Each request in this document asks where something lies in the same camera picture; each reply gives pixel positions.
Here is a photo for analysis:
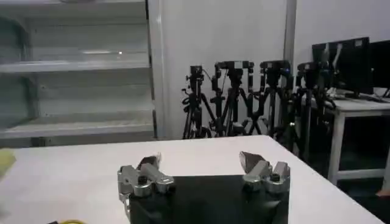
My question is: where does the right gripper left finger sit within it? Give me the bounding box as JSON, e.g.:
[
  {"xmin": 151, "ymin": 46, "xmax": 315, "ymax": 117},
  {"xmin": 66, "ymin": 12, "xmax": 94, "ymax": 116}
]
[{"xmin": 117, "ymin": 153, "xmax": 176, "ymax": 202}]

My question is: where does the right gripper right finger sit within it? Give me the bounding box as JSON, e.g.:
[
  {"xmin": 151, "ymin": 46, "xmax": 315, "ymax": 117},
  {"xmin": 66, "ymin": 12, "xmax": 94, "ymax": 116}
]
[{"xmin": 238, "ymin": 150, "xmax": 291, "ymax": 195}]

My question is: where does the green t-shirt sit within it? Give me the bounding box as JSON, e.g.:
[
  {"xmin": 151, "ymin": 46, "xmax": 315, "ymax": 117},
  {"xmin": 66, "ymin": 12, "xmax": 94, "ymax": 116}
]
[{"xmin": 0, "ymin": 148, "xmax": 17, "ymax": 179}]

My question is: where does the empty white display shelf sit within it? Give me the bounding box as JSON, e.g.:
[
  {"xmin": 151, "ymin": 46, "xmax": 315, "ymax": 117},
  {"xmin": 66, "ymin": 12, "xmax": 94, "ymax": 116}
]
[{"xmin": 0, "ymin": 0, "xmax": 167, "ymax": 149}]

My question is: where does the white desk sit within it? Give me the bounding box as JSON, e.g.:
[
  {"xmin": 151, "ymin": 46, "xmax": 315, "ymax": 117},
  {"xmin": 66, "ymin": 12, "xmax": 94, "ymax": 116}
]
[{"xmin": 325, "ymin": 88, "xmax": 390, "ymax": 187}]

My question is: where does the black computer monitor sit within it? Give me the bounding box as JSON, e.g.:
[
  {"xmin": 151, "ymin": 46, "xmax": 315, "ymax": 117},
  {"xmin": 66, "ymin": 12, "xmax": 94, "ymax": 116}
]
[
  {"xmin": 369, "ymin": 39, "xmax": 390, "ymax": 99},
  {"xmin": 311, "ymin": 37, "xmax": 374, "ymax": 99}
]

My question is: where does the black camera on tripod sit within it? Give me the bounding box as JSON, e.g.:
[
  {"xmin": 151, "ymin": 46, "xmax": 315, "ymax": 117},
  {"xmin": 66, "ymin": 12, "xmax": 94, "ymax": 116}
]
[
  {"xmin": 288, "ymin": 61, "xmax": 336, "ymax": 164},
  {"xmin": 210, "ymin": 60, "xmax": 257, "ymax": 138},
  {"xmin": 181, "ymin": 65, "xmax": 216, "ymax": 140},
  {"xmin": 254, "ymin": 60, "xmax": 295, "ymax": 139}
]

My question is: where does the grey wall strip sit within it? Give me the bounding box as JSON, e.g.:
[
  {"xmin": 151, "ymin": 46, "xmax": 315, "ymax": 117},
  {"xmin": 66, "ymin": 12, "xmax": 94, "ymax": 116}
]
[{"xmin": 282, "ymin": 0, "xmax": 298, "ymax": 77}]

